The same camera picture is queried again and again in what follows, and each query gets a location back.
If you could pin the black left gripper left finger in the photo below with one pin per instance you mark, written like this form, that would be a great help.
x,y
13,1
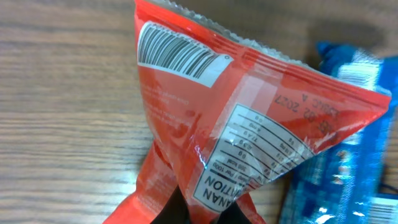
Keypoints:
x,y
175,211

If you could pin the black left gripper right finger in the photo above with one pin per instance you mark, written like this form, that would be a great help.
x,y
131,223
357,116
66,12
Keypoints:
x,y
233,215

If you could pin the red snack bag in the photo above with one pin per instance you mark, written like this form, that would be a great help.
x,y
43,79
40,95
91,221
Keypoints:
x,y
228,115

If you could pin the blue cookie pack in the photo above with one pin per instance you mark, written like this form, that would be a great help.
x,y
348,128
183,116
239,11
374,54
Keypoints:
x,y
338,185

